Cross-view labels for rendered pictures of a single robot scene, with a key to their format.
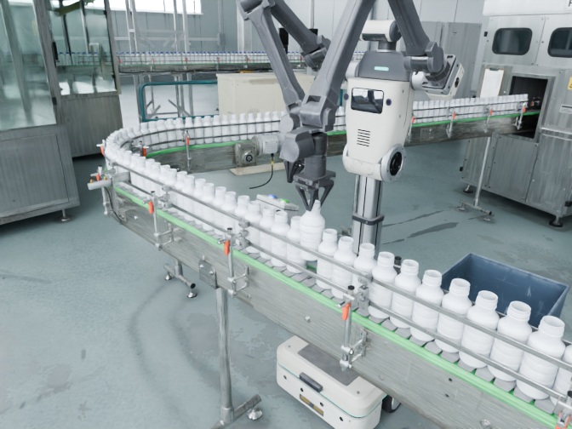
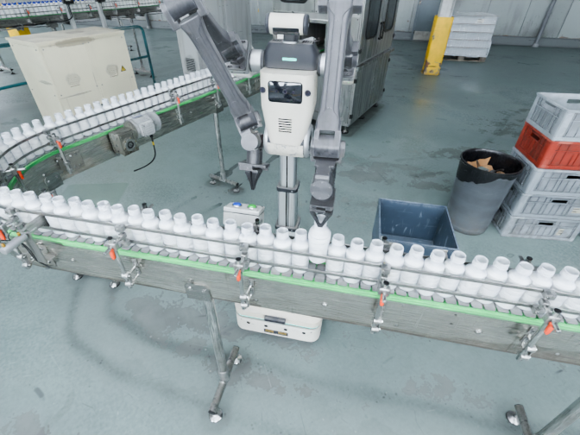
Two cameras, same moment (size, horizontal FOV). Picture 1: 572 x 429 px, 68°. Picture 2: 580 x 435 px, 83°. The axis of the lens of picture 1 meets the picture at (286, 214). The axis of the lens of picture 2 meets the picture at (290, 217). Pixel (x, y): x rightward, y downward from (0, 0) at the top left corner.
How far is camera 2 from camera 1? 0.66 m
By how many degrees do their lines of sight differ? 32
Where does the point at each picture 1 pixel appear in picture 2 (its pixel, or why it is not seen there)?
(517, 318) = (503, 269)
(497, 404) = (488, 320)
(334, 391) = (296, 318)
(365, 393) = not seen: hidden behind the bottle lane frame
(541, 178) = not seen: hidden behind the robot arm
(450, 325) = (454, 282)
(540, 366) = (519, 293)
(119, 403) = (114, 415)
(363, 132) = (285, 121)
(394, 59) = (301, 50)
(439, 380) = (446, 317)
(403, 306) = (414, 278)
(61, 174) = not seen: outside the picture
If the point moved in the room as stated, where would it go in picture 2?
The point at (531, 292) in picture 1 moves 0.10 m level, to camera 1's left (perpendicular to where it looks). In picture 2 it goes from (422, 215) to (407, 221)
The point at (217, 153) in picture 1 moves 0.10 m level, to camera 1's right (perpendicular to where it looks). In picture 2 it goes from (93, 148) to (110, 144)
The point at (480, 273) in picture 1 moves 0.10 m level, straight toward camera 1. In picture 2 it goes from (387, 210) to (394, 223)
